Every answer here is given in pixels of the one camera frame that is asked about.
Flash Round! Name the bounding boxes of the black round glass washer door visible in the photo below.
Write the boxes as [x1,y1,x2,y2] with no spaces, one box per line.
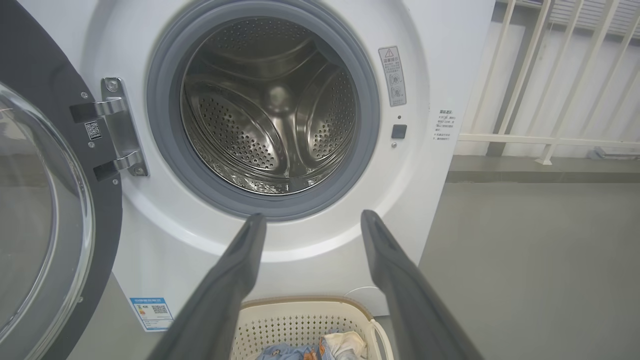
[0,0,124,360]

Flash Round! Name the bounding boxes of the blue bear-print clothes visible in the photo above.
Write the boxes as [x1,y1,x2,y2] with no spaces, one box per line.
[181,17,360,196]

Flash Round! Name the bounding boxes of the cream laundry basket brown rim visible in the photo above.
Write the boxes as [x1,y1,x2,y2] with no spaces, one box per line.
[230,296,396,360]

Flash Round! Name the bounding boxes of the blue energy label sticker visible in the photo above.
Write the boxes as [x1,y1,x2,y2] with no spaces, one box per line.
[129,297,174,332]

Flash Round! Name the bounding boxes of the white front-load washing machine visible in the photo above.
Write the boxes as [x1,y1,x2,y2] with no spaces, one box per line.
[17,0,497,333]

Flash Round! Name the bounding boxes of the round white filter cover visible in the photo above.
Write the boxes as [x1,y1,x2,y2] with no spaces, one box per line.
[345,286,391,317]

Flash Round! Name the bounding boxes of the grey warning sticker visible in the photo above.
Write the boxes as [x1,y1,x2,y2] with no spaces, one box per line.
[378,46,407,107]

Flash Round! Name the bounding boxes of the blue bear print garment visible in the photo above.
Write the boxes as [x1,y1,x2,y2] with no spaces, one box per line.
[256,342,321,360]

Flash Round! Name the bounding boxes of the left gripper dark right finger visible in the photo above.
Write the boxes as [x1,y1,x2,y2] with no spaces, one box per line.
[360,210,484,360]

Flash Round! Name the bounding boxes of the blue garment with white lining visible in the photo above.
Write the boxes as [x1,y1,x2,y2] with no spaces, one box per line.
[315,331,369,360]

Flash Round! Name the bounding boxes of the white metal railing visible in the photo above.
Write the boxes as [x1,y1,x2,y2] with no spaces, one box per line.
[457,0,640,166]

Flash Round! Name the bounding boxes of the small text label sticker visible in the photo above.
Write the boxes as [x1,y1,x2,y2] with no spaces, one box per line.
[432,109,457,142]

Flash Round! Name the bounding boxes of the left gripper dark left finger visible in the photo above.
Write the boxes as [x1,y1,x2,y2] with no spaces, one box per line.
[149,213,268,360]

